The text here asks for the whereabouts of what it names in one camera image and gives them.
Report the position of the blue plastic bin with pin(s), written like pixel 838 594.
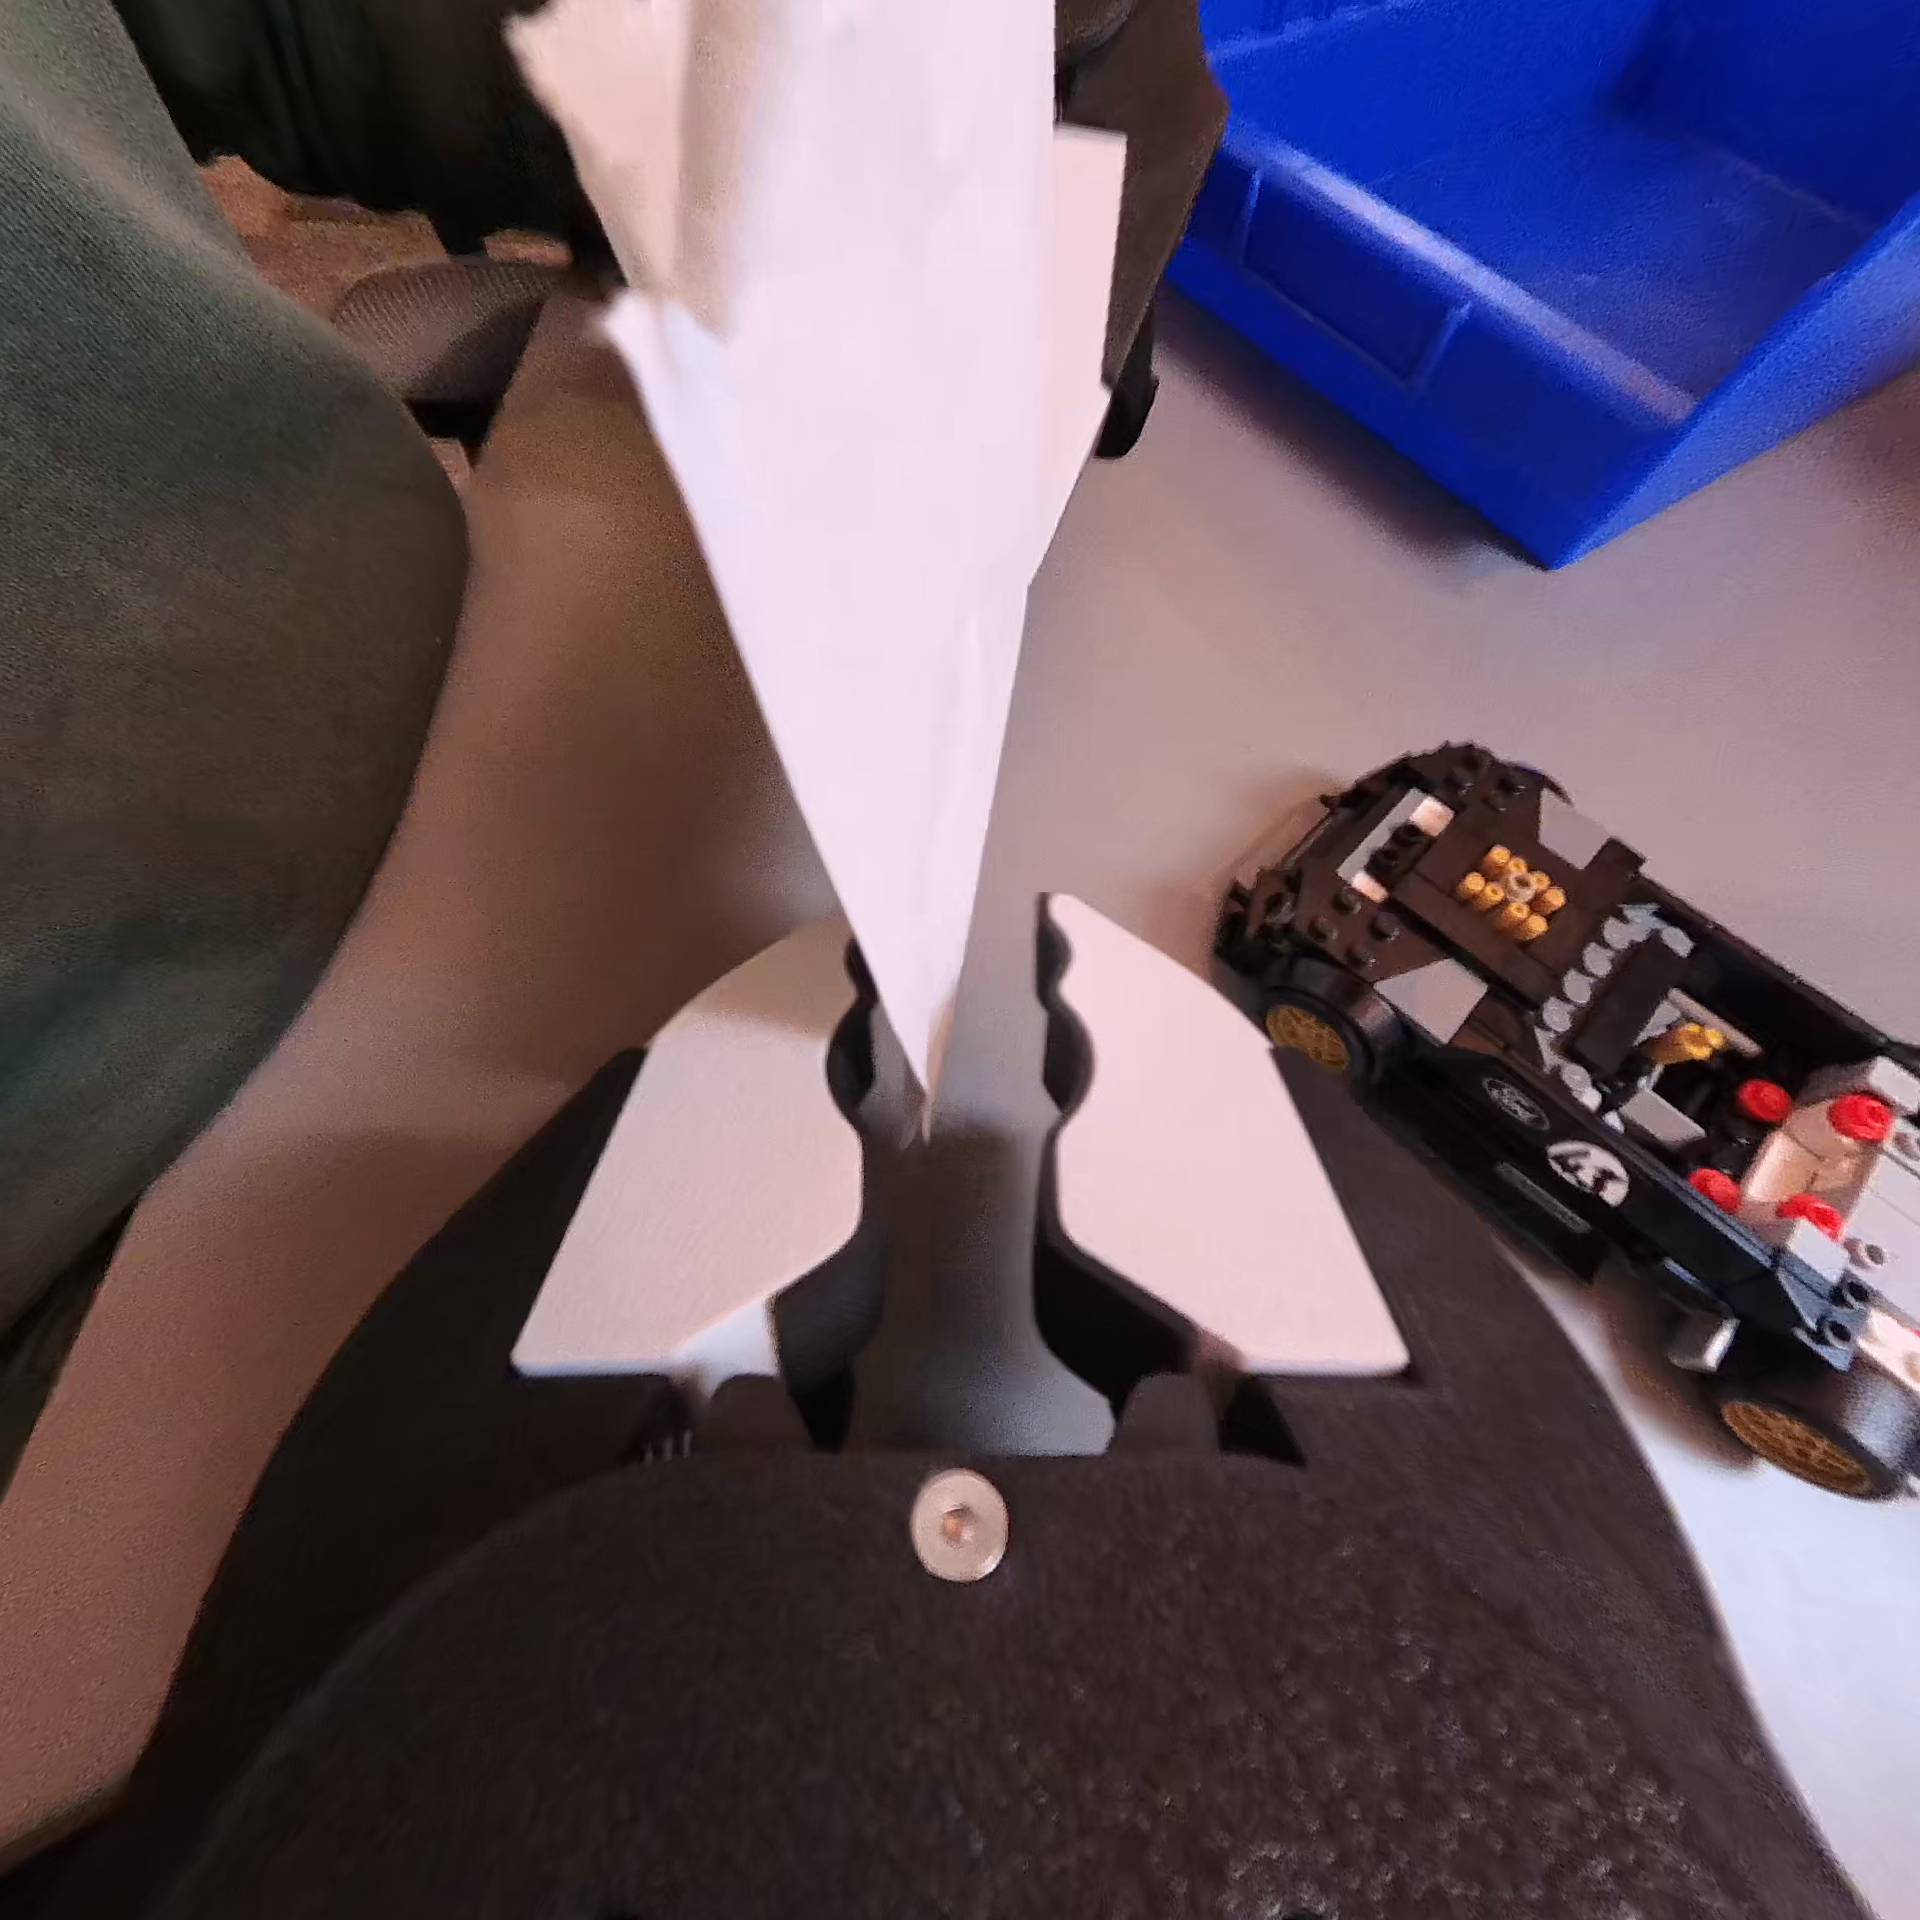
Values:
pixel 1502 224

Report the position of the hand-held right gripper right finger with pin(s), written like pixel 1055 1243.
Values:
pixel 1199 1169

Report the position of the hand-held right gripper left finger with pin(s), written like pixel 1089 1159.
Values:
pixel 677 1199

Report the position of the black lego car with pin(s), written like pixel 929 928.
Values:
pixel 1502 1083

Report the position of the black wrist rest pad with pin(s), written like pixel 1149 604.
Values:
pixel 436 324

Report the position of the person's left forearm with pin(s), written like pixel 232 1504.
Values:
pixel 345 90

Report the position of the white paper bag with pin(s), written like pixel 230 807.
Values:
pixel 840 451

